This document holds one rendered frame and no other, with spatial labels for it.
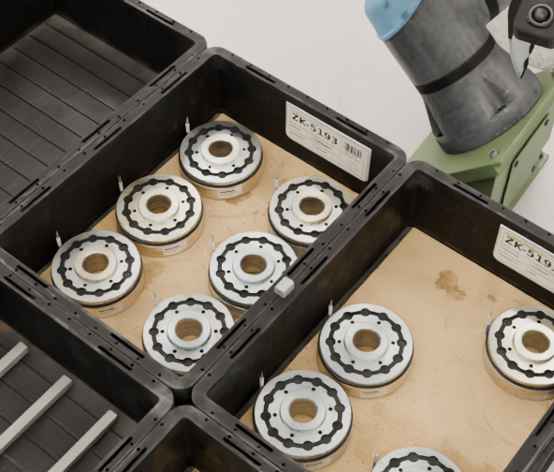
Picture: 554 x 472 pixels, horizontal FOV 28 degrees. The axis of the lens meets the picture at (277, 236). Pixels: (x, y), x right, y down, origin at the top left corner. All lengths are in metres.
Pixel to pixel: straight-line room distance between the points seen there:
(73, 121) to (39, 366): 0.37
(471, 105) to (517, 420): 0.41
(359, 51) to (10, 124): 0.56
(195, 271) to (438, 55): 0.40
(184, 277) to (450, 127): 0.39
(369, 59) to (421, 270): 0.50
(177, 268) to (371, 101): 0.49
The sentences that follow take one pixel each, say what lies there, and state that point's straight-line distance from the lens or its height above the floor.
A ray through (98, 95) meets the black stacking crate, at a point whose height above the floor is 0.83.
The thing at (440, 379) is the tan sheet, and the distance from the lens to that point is 1.23.
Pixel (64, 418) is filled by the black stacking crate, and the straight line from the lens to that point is 1.22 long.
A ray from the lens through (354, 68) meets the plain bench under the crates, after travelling 1.71.
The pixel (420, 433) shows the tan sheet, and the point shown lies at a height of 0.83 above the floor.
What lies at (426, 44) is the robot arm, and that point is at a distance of 1.39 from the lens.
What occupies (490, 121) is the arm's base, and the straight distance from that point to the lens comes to 1.41.
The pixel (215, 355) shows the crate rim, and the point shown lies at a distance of 1.12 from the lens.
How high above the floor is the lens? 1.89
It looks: 53 degrees down
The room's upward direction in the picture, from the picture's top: straight up
